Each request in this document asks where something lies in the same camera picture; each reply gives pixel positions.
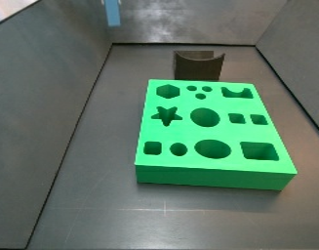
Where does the green shape-sorting board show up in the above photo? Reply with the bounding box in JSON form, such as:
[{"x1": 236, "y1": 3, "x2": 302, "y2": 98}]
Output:
[{"x1": 133, "y1": 79, "x2": 296, "y2": 190}]

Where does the dark arch-shaped block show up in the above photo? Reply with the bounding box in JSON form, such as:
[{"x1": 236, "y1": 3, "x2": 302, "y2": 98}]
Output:
[{"x1": 173, "y1": 51, "x2": 225, "y2": 81}]

